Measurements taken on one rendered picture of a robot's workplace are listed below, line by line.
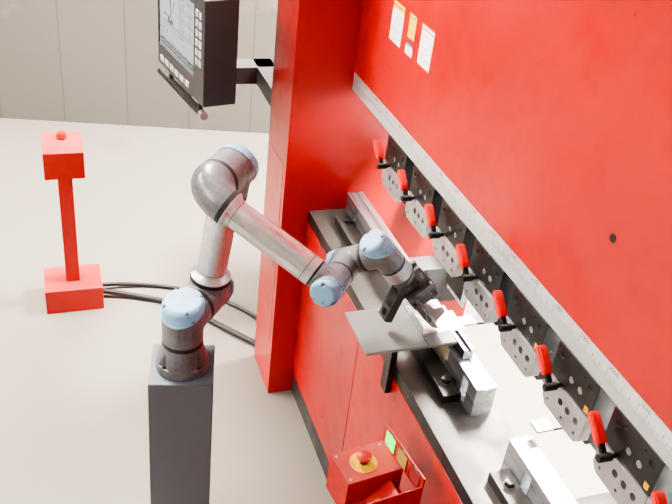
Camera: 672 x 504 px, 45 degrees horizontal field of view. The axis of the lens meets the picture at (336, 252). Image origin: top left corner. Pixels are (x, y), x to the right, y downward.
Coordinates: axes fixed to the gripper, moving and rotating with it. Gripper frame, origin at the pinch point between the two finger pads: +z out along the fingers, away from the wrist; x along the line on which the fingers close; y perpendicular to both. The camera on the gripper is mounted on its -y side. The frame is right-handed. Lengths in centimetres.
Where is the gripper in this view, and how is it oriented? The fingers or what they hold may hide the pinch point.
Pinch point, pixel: (429, 319)
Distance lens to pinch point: 229.3
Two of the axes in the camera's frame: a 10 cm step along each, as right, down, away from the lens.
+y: 7.9, -6.0, -1.1
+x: -3.1, -5.4, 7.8
